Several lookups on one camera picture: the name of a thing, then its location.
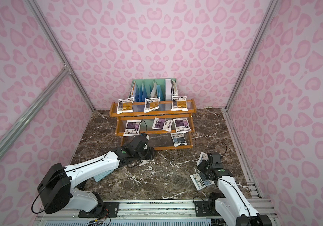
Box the purple coffee bag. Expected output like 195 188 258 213
173 118 191 133
123 120 142 137
152 117 173 132

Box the yellow coffee bag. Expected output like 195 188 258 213
117 97 135 114
171 96 188 112
144 98 160 113

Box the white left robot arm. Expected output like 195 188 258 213
37 133 155 218

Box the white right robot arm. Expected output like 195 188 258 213
197 152 272 226

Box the orange wooden three-tier shelf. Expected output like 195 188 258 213
110 98 197 151

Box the light blue calculator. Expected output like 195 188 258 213
94 170 114 182

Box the green file organizer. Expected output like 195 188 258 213
128 78 179 102

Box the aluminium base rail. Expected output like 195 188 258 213
36 199 278 226

